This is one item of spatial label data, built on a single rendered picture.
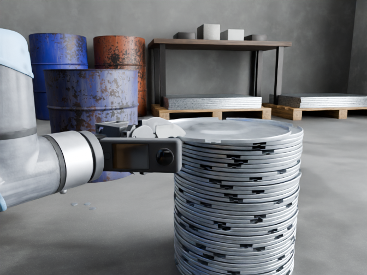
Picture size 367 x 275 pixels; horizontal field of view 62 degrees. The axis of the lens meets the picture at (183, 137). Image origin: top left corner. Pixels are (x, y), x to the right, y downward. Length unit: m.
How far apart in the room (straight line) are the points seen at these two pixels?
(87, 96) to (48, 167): 0.94
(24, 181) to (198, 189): 0.36
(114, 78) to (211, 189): 0.83
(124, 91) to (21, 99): 1.02
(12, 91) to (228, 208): 0.43
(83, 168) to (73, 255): 0.51
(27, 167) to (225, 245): 0.42
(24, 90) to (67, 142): 0.08
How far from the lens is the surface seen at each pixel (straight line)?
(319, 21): 5.02
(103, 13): 4.16
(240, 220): 0.63
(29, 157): 0.37
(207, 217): 0.64
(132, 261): 0.83
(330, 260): 0.90
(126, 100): 1.37
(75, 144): 0.41
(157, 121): 0.50
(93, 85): 1.31
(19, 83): 0.36
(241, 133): 0.61
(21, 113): 0.36
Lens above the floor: 0.45
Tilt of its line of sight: 11 degrees down
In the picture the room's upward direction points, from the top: straight up
